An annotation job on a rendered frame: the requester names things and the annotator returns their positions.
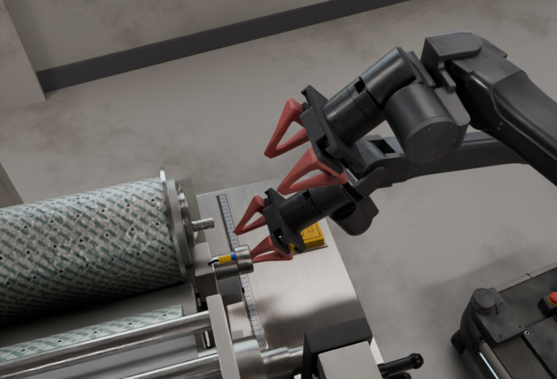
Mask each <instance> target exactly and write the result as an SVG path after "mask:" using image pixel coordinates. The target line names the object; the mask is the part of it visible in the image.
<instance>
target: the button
mask: <svg viewBox="0 0 557 379"><path fill-rule="evenodd" d="M301 235H302V237H303V241H304V243H305V246H306V248H311V247H315V246H319V245H323V244H324V236H323V233H322V230H321V228H320V226H319V224H318V222H316V223H315V224H313V225H311V226H310V227H308V228H307V229H305V230H303V231H301ZM288 246H289V249H290V250H291V251H292V252H294V251H295V250H294V248H295V246H294V245H293V244H291V243H289V244H288Z"/></svg>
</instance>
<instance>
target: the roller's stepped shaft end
mask: <svg viewBox="0 0 557 379"><path fill-rule="evenodd" d="M260 353H261V357H262V360H263V364H264V370H265V373H266V377H267V379H294V376H297V375H300V374H301V371H302V361H303V344H299V345H297V346H293V347H288V348H287V347H286V345H283V346H279V347H274V348H270V349H267V350H264V351H261V352H260Z"/></svg>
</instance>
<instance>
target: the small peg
mask: <svg viewBox="0 0 557 379"><path fill-rule="evenodd" d="M191 224H192V229H193V231H194V232H198V231H203V230H208V229H212V228H214V227H215V223H214V220H213V218H212V217H211V218H208V219H203V220H199V221H193V222H192V223H191Z"/></svg>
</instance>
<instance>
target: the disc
mask: <svg viewBox="0 0 557 379"><path fill-rule="evenodd" d="M160 174H161V180H162V189H163V194H164V198H165V203H166V207H167V214H168V219H169V223H170V227H171V231H172V239H173V242H174V246H175V250H176V253H177V260H178V264H179V267H180V271H181V274H182V278H183V279H186V266H185V265H184V264H183V260H182V254H181V251H180V246H179V243H178V239H177V232H176V228H175V224H174V220H173V215H172V208H171V203H170V199H169V195H168V190H167V175H166V173H165V169H164V167H161V168H160Z"/></svg>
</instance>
